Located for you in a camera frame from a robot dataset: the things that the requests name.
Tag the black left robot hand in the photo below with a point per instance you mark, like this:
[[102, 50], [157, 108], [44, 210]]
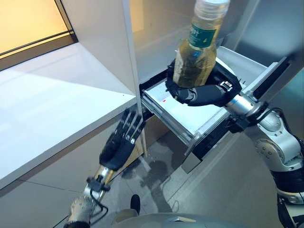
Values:
[[118, 147]]

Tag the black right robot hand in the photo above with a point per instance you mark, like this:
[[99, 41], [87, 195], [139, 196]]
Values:
[[209, 95]]

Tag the fridge drawer with white bin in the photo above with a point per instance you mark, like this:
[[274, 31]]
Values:
[[185, 116]]

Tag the yellow tea bottle green label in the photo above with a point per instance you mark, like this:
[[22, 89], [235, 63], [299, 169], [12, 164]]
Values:
[[194, 59]]

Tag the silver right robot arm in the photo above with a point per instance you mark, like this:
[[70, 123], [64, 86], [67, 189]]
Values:
[[278, 142]]

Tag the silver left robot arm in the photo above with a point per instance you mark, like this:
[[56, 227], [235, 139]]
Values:
[[83, 206]]

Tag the steel bottom fridge drawer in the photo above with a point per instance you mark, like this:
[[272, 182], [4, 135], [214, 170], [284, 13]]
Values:
[[156, 130]]

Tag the stainless steel fridge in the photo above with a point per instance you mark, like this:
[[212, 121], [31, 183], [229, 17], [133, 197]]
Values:
[[161, 35]]

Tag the white vertical side panel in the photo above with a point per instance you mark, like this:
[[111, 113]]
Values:
[[130, 59]]

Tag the silver robot torso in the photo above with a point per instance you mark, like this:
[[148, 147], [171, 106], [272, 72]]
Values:
[[178, 221]]

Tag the backlit yellow window panel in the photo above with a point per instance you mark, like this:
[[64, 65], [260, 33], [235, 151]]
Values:
[[28, 23]]

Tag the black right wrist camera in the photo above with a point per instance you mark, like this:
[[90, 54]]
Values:
[[237, 124]]

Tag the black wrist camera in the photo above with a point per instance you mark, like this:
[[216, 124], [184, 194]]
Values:
[[97, 184], [237, 124]]

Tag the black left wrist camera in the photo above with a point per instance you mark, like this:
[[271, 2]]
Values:
[[97, 184]]

